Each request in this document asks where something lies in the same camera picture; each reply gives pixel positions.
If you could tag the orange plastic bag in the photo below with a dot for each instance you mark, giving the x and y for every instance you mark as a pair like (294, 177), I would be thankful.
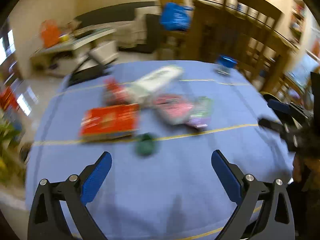
(50, 33)

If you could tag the blue striped tablecloth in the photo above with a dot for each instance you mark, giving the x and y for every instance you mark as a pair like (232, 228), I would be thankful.
(175, 192)

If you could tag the green purple snack packet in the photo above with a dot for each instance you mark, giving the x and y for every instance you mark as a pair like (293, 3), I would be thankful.
(200, 113)

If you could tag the black tablet stand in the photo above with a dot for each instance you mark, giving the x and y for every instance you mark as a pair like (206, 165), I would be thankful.
(79, 76)

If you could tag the dark green bottle cap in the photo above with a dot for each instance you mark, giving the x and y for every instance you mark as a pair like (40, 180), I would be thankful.
(146, 145)

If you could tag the white green long box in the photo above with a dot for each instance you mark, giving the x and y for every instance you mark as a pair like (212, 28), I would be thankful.
(145, 89)

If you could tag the wooden chair holding bag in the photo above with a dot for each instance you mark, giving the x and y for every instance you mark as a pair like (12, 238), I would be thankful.
(171, 39)

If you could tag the white tv cabinet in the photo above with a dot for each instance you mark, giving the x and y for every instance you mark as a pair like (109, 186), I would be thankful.
(61, 59)

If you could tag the blue plastic bag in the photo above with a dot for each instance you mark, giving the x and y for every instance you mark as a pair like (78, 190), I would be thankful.
(175, 17)

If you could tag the green potted plant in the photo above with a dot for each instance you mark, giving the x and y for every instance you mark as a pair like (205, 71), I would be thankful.
(12, 166)

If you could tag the black round trash bin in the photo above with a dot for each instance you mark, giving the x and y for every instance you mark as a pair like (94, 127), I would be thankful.
(267, 97)

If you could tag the glass jar blue lid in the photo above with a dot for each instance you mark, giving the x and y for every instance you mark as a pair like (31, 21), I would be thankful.
(225, 65)

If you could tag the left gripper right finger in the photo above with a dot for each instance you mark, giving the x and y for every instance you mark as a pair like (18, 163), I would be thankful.
(263, 207)

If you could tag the red crate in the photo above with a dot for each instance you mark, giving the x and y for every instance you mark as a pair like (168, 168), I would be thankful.
(8, 100)

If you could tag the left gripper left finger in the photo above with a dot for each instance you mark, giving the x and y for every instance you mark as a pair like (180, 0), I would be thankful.
(47, 221)

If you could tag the pink snack packet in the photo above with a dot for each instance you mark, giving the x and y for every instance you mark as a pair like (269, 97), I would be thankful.
(173, 109)

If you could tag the red crumpled wrapper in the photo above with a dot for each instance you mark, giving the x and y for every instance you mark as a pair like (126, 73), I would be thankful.
(115, 94)

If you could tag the dark sofa with cover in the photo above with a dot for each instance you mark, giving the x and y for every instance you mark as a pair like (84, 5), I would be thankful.
(137, 24)

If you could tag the red flat box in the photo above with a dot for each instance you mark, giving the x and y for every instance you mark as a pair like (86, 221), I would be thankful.
(108, 123)

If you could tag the wooden chair near table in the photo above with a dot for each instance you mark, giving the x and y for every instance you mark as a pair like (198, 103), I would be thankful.
(255, 26)

